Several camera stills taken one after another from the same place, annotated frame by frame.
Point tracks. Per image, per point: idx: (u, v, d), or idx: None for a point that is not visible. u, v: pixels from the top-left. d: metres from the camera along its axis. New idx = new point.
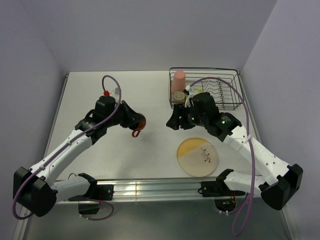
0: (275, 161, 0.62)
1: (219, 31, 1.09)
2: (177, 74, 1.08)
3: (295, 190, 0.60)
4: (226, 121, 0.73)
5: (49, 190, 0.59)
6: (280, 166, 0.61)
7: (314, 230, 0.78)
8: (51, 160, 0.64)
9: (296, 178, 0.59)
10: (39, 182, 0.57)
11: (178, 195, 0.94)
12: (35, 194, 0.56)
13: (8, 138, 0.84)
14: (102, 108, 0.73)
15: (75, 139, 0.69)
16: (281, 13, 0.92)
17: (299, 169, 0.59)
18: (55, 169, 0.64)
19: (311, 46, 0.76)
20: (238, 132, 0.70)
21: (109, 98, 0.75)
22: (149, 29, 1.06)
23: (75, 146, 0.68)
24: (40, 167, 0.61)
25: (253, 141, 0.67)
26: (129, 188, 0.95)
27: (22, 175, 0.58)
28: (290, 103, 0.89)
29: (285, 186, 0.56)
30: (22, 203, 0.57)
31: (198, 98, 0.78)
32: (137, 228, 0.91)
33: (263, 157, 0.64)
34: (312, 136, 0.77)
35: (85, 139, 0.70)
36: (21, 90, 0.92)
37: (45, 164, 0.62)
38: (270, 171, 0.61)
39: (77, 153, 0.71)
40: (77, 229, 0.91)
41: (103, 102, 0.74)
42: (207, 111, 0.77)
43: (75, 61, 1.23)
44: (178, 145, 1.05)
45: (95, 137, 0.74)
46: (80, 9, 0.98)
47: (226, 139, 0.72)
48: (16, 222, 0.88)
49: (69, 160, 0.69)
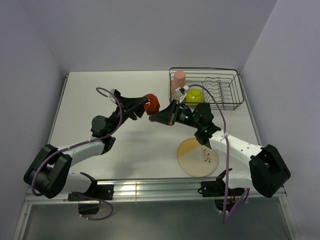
0: (249, 146, 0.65)
1: (218, 31, 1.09)
2: (177, 74, 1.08)
3: (279, 172, 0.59)
4: (210, 130, 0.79)
5: (68, 169, 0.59)
6: (254, 149, 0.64)
7: (315, 231, 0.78)
8: (75, 146, 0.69)
9: (271, 155, 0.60)
10: (64, 156, 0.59)
11: (179, 195, 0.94)
12: (58, 167, 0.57)
13: (8, 138, 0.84)
14: (99, 132, 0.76)
15: (95, 140, 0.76)
16: (282, 13, 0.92)
17: (271, 147, 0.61)
18: (77, 154, 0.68)
19: (312, 46, 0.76)
20: (218, 134, 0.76)
21: (100, 119, 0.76)
22: (149, 28, 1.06)
23: (93, 146, 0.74)
24: (66, 147, 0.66)
25: (230, 136, 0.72)
26: (129, 188, 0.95)
27: (48, 150, 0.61)
28: (290, 102, 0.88)
29: (257, 161, 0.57)
30: (38, 180, 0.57)
31: (200, 112, 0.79)
32: (137, 228, 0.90)
33: (238, 146, 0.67)
34: (313, 136, 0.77)
35: (99, 144, 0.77)
36: (21, 90, 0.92)
37: (71, 146, 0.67)
38: (246, 155, 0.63)
39: (87, 156, 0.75)
40: (77, 229, 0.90)
41: (97, 128, 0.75)
42: (203, 124, 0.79)
43: (76, 62, 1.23)
44: (178, 146, 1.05)
45: (105, 148, 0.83)
46: (80, 9, 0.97)
47: (211, 144, 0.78)
48: (17, 221, 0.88)
49: (84, 156, 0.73)
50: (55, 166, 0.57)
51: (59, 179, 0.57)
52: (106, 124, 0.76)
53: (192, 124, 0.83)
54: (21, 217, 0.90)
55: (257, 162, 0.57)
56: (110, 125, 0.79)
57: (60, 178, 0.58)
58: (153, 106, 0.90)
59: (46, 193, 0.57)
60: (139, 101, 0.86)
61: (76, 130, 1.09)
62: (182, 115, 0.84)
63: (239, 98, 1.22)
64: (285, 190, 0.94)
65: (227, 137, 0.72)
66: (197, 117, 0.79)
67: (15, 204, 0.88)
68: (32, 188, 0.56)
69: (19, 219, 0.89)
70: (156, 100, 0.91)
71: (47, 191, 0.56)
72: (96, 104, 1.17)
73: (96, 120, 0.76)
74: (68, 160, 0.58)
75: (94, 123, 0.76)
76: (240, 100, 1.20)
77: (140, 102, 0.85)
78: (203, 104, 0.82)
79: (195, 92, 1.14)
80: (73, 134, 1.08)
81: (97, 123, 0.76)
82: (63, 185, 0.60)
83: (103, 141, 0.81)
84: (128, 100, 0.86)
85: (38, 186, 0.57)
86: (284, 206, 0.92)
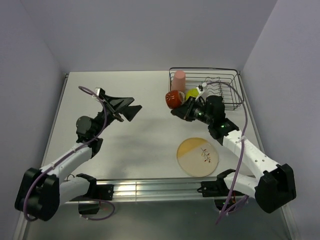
0: (265, 159, 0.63)
1: (218, 31, 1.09)
2: (177, 74, 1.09)
3: (287, 194, 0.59)
4: (225, 126, 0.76)
5: (56, 190, 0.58)
6: (268, 163, 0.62)
7: (315, 231, 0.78)
8: (60, 162, 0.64)
9: (285, 175, 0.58)
10: (49, 178, 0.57)
11: (179, 195, 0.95)
12: (47, 190, 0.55)
13: (8, 138, 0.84)
14: (85, 134, 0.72)
15: (80, 148, 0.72)
16: (282, 13, 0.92)
17: (287, 167, 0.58)
18: (64, 170, 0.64)
19: (312, 46, 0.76)
20: (234, 134, 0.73)
21: (83, 121, 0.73)
22: (149, 28, 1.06)
23: (79, 154, 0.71)
24: (50, 166, 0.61)
25: (247, 141, 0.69)
26: (129, 188, 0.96)
27: (31, 175, 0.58)
28: (290, 102, 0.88)
29: (270, 180, 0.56)
30: (29, 207, 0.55)
31: (211, 101, 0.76)
32: (137, 227, 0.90)
33: (254, 155, 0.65)
34: (312, 136, 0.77)
35: (86, 150, 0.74)
36: (21, 90, 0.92)
37: (55, 164, 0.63)
38: (258, 168, 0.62)
39: (78, 164, 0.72)
40: (76, 229, 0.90)
41: (82, 131, 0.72)
42: (214, 116, 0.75)
43: (76, 62, 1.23)
44: (178, 146, 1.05)
45: (94, 150, 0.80)
46: (81, 9, 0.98)
47: (224, 142, 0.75)
48: (17, 221, 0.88)
49: (73, 167, 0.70)
50: (42, 191, 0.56)
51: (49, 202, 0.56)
52: (90, 127, 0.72)
53: (205, 120, 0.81)
54: (21, 217, 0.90)
55: (269, 180, 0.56)
56: (96, 127, 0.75)
57: (51, 200, 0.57)
58: (175, 101, 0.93)
59: (40, 217, 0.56)
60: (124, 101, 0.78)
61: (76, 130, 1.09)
62: (196, 112, 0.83)
63: (239, 98, 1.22)
64: None
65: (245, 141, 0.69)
66: (208, 107, 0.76)
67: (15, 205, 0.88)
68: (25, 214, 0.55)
69: (19, 220, 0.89)
70: (178, 96, 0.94)
71: (41, 215, 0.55)
72: (96, 104, 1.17)
73: (81, 122, 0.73)
74: (55, 181, 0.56)
75: (78, 125, 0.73)
76: (240, 100, 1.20)
77: (124, 102, 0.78)
78: (215, 96, 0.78)
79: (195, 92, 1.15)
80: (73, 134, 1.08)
81: (81, 125, 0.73)
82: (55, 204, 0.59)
83: (90, 145, 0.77)
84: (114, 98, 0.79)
85: (31, 212, 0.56)
86: (284, 206, 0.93)
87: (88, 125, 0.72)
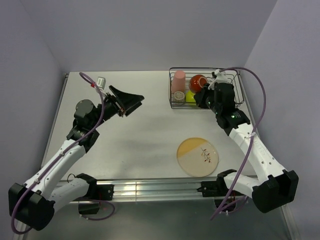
0: (272, 162, 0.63)
1: (218, 31, 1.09)
2: (177, 74, 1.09)
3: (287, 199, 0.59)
4: (236, 116, 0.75)
5: (46, 204, 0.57)
6: (275, 168, 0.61)
7: (315, 231, 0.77)
8: (45, 174, 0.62)
9: (289, 183, 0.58)
10: (35, 196, 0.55)
11: (179, 195, 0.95)
12: (33, 208, 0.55)
13: (8, 138, 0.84)
14: (83, 118, 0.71)
15: (69, 149, 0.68)
16: (282, 13, 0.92)
17: (294, 175, 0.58)
18: (52, 180, 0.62)
19: (312, 45, 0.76)
20: (244, 128, 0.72)
21: (82, 107, 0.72)
22: (149, 28, 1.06)
23: (68, 156, 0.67)
24: (35, 181, 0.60)
25: (256, 139, 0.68)
26: (129, 188, 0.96)
27: (17, 191, 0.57)
28: (290, 101, 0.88)
29: (273, 185, 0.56)
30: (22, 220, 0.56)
31: (220, 88, 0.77)
32: (137, 227, 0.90)
33: (261, 156, 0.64)
34: (312, 136, 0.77)
35: (77, 149, 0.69)
36: (21, 90, 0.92)
37: (40, 178, 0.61)
38: (264, 171, 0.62)
39: (70, 165, 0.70)
40: (76, 229, 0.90)
41: (80, 116, 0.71)
42: (223, 104, 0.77)
43: (76, 62, 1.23)
44: (178, 145, 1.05)
45: (88, 144, 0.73)
46: (81, 9, 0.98)
47: (231, 133, 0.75)
48: (17, 221, 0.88)
49: (65, 171, 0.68)
50: (29, 208, 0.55)
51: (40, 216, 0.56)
52: (88, 113, 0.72)
53: (213, 108, 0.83)
54: None
55: (273, 186, 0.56)
56: (95, 117, 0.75)
57: (40, 215, 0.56)
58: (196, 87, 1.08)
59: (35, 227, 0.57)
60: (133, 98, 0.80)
61: None
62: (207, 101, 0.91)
63: (240, 98, 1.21)
64: None
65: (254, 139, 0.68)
66: (217, 94, 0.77)
67: None
68: (13, 230, 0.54)
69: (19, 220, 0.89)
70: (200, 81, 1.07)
71: (36, 226, 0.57)
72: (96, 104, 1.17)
73: (80, 108, 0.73)
74: (41, 199, 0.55)
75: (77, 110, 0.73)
76: (240, 100, 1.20)
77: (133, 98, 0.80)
78: (226, 84, 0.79)
79: None
80: None
81: (79, 110, 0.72)
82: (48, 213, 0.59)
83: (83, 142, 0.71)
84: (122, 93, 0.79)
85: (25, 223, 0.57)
86: (284, 206, 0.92)
87: (89, 110, 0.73)
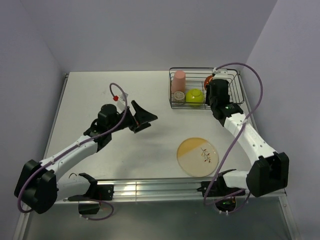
0: (263, 145, 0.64)
1: (218, 31, 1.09)
2: (177, 74, 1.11)
3: (278, 182, 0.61)
4: (230, 107, 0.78)
5: (54, 185, 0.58)
6: (266, 150, 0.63)
7: (315, 231, 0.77)
8: (60, 157, 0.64)
9: (280, 163, 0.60)
10: (47, 175, 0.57)
11: (179, 195, 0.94)
12: (42, 186, 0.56)
13: (8, 138, 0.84)
14: (105, 119, 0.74)
15: (84, 142, 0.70)
16: (282, 13, 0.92)
17: (284, 157, 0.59)
18: (64, 165, 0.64)
19: (311, 45, 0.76)
20: (237, 117, 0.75)
21: (107, 109, 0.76)
22: (149, 28, 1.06)
23: (83, 149, 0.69)
24: (50, 161, 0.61)
25: (248, 126, 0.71)
26: (128, 188, 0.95)
27: (31, 168, 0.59)
28: (290, 101, 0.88)
29: (264, 165, 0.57)
30: (26, 198, 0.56)
31: (215, 82, 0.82)
32: (137, 227, 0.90)
33: (253, 140, 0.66)
34: (312, 136, 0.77)
35: (90, 145, 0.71)
36: (21, 90, 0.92)
37: (55, 159, 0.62)
38: (255, 152, 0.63)
39: (81, 158, 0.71)
40: (76, 229, 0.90)
41: (103, 117, 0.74)
42: (217, 96, 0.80)
43: (76, 62, 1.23)
44: (178, 145, 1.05)
45: (100, 145, 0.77)
46: (80, 9, 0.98)
47: (225, 123, 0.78)
48: (17, 221, 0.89)
49: (75, 161, 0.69)
50: (39, 186, 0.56)
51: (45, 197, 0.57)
52: (111, 117, 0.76)
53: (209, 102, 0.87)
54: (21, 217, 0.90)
55: (263, 165, 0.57)
56: (113, 121, 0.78)
57: (45, 195, 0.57)
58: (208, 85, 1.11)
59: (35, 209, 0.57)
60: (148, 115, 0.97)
61: (76, 130, 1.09)
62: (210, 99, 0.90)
63: (239, 98, 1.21)
64: (285, 190, 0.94)
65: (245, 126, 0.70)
66: (211, 87, 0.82)
67: (15, 205, 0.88)
68: (17, 206, 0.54)
69: (19, 219, 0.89)
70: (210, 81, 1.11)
71: (36, 208, 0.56)
72: (96, 104, 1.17)
73: (105, 109, 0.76)
74: (52, 178, 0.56)
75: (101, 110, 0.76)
76: (240, 100, 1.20)
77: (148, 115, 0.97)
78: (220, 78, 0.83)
79: (195, 92, 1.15)
80: (73, 134, 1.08)
81: (104, 111, 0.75)
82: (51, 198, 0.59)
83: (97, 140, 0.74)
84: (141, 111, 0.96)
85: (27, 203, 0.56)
86: (284, 206, 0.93)
87: (112, 114, 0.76)
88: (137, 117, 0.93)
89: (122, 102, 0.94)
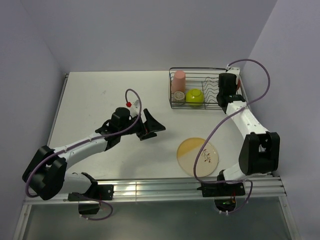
0: (257, 124, 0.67)
1: (218, 31, 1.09)
2: (177, 74, 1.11)
3: (269, 162, 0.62)
4: (232, 96, 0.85)
5: (63, 174, 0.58)
6: (258, 128, 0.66)
7: (315, 231, 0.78)
8: (73, 147, 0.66)
9: (271, 142, 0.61)
10: (58, 162, 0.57)
11: (179, 196, 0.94)
12: (53, 171, 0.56)
13: (8, 138, 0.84)
14: (118, 121, 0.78)
15: (96, 138, 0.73)
16: (282, 14, 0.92)
17: (274, 134, 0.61)
18: (74, 156, 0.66)
19: (312, 46, 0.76)
20: (237, 104, 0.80)
21: (122, 111, 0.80)
22: (149, 28, 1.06)
23: (94, 144, 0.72)
24: (63, 149, 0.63)
25: (246, 110, 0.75)
26: (128, 188, 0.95)
27: (43, 153, 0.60)
28: (290, 101, 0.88)
29: (254, 138, 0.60)
30: (34, 182, 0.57)
31: (223, 74, 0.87)
32: (137, 228, 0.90)
33: (249, 120, 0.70)
34: (313, 136, 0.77)
35: (101, 142, 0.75)
36: (21, 90, 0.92)
37: (68, 148, 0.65)
38: (248, 130, 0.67)
39: (89, 153, 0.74)
40: (76, 229, 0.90)
41: (116, 119, 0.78)
42: (224, 86, 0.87)
43: (76, 61, 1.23)
44: (178, 146, 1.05)
45: (109, 144, 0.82)
46: (80, 9, 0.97)
47: (227, 109, 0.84)
48: (17, 221, 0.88)
49: (84, 155, 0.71)
50: (49, 171, 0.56)
51: (53, 184, 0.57)
52: (124, 120, 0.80)
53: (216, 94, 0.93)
54: (21, 217, 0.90)
55: (252, 137, 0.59)
56: (125, 124, 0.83)
57: (54, 183, 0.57)
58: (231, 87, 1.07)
59: (41, 195, 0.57)
60: (159, 125, 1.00)
61: (76, 130, 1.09)
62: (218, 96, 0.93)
63: None
64: (285, 190, 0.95)
65: (244, 110, 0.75)
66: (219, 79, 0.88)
67: (15, 205, 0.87)
68: (25, 190, 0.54)
69: (19, 220, 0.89)
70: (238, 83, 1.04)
71: (42, 193, 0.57)
72: (96, 104, 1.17)
73: (119, 112, 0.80)
74: (63, 165, 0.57)
75: (115, 112, 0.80)
76: None
77: (159, 125, 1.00)
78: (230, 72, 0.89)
79: (195, 92, 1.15)
80: (73, 134, 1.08)
81: (118, 113, 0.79)
82: (58, 187, 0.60)
83: (106, 139, 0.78)
84: (152, 121, 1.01)
85: (34, 186, 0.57)
86: (284, 206, 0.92)
87: (125, 117, 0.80)
88: (148, 124, 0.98)
89: (135, 109, 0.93)
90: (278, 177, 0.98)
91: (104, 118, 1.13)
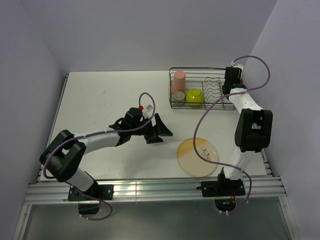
0: (253, 104, 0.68)
1: (218, 31, 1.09)
2: (177, 74, 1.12)
3: (261, 136, 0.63)
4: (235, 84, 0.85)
5: (80, 158, 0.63)
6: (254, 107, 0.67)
7: (315, 231, 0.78)
8: (91, 135, 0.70)
9: (264, 118, 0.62)
10: (78, 145, 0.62)
11: (179, 195, 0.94)
12: (72, 154, 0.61)
13: (8, 138, 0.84)
14: (131, 119, 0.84)
15: (110, 131, 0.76)
16: (282, 14, 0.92)
17: (268, 112, 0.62)
18: (90, 144, 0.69)
19: (312, 46, 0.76)
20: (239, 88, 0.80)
21: (136, 110, 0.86)
22: (149, 28, 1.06)
23: (108, 136, 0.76)
24: (82, 135, 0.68)
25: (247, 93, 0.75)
26: (129, 188, 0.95)
27: (65, 136, 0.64)
28: (289, 102, 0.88)
29: (249, 112, 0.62)
30: (52, 164, 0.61)
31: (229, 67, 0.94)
32: (137, 227, 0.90)
33: (247, 101, 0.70)
34: (312, 136, 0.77)
35: (115, 136, 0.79)
36: (21, 90, 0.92)
37: (87, 135, 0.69)
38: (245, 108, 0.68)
39: (101, 145, 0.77)
40: (76, 229, 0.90)
41: (130, 117, 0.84)
42: (229, 77, 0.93)
43: (76, 61, 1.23)
44: (178, 146, 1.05)
45: (120, 141, 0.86)
46: (81, 9, 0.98)
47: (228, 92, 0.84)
48: (16, 221, 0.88)
49: (97, 145, 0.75)
50: (68, 154, 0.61)
51: (70, 167, 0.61)
52: (136, 120, 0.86)
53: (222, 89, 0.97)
54: (21, 217, 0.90)
55: (245, 111, 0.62)
56: (136, 123, 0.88)
57: (70, 166, 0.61)
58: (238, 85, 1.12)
59: (57, 177, 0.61)
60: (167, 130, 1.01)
61: (76, 130, 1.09)
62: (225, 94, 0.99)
63: None
64: (285, 190, 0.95)
65: (244, 94, 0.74)
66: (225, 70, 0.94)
67: (15, 205, 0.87)
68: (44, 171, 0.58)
69: (19, 220, 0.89)
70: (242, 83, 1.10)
71: (59, 175, 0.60)
72: (96, 104, 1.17)
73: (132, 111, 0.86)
74: (82, 148, 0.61)
75: (130, 111, 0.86)
76: None
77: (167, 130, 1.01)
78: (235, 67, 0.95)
79: (195, 92, 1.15)
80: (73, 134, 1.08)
81: (131, 112, 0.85)
82: (73, 171, 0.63)
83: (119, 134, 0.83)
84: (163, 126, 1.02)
85: (51, 167, 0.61)
86: (284, 206, 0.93)
87: (138, 117, 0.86)
88: (157, 128, 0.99)
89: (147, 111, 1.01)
90: (278, 177, 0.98)
91: (104, 118, 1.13)
